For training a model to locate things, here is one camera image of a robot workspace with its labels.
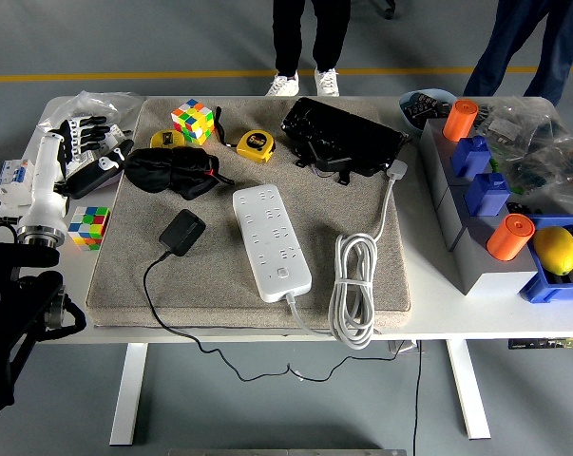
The white table leg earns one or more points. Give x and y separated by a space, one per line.
469 389
129 394

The yellow lemon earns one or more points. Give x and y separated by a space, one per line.
556 249

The grey-brown mat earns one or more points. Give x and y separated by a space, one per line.
314 214

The black wrapped electronic device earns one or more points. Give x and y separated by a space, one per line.
343 133

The black table control panel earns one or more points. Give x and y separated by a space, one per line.
545 344

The blue plastic bin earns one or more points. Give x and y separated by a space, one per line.
542 290

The black chair caster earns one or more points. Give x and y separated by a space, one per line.
389 10

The orange cylinder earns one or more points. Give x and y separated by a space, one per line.
459 121
509 240

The green plastic piece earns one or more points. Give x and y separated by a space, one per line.
516 191
494 165

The blue bowl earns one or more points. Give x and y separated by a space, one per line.
407 119

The clear bag of screws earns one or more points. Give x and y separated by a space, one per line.
96 102

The black power adapter plug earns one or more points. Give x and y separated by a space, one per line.
184 233

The person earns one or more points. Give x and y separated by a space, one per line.
291 38
519 38

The clear bag of electronic parts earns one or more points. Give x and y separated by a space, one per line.
552 176
514 128

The blue plastic block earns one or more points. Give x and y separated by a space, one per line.
471 157
488 195

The small black parts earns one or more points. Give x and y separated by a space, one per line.
518 208

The white power strip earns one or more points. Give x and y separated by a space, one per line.
272 237

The dark circuit boards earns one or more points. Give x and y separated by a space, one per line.
424 107

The black cloth pouch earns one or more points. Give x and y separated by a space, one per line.
172 171

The colourful puzzle cube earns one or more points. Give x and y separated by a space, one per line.
191 121
89 228

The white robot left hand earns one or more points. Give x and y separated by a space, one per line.
43 180

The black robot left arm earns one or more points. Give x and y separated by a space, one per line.
20 259

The white circuit breaker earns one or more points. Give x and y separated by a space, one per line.
8 190

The grey under-table box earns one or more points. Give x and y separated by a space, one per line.
402 347

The grey storage box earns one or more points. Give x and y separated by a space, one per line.
485 275
433 152
450 214

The white wall socket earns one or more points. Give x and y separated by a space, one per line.
120 133

